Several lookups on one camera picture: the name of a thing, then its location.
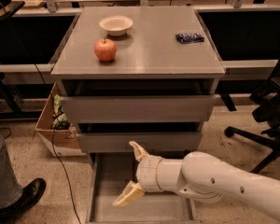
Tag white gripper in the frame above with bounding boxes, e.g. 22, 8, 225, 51
112, 141, 183, 207

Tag grey bottom drawer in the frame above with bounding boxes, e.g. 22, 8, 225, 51
85, 153, 200, 224

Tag grey drawer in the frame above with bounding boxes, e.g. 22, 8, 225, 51
61, 95, 216, 123
77, 132, 202, 153
85, 153, 200, 224

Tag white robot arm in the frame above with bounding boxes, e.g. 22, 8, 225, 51
113, 141, 280, 222

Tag grey middle drawer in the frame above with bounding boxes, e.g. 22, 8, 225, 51
77, 132, 202, 153

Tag grey top drawer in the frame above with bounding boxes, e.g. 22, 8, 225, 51
61, 95, 216, 123

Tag grey drawer cabinet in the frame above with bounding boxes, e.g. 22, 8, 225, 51
50, 6, 226, 161

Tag cardboard box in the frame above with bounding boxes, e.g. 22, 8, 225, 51
35, 84, 83, 156

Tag green chip bag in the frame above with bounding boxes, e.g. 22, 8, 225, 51
52, 94, 69, 130

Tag black leather shoe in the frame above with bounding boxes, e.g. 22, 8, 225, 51
0, 178, 46, 224

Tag red apple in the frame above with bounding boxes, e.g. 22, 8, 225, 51
94, 38, 117, 63

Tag person's leg in jeans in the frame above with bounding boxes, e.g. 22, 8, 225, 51
0, 134, 22, 209

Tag white bowl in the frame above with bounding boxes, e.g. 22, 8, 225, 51
99, 16, 133, 36

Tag black office chair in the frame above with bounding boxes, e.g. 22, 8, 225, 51
224, 58, 280, 174

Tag black power cable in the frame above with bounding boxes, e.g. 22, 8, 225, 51
34, 63, 82, 224

